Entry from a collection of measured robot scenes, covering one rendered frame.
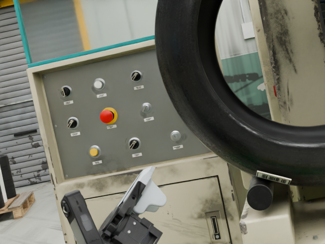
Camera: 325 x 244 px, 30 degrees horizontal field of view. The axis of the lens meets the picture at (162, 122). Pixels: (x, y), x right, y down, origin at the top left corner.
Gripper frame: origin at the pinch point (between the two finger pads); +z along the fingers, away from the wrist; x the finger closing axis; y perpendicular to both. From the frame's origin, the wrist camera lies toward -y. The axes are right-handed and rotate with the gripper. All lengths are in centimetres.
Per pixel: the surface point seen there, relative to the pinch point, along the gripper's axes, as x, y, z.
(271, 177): 2.9, 18.8, 11.6
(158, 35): 2.5, -11.5, 22.1
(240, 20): -662, 68, 637
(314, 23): -7, 15, 57
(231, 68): -696, 102, 572
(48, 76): -79, -33, 44
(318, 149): 10.3, 21.6, 16.9
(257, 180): -2.5, 18.4, 12.6
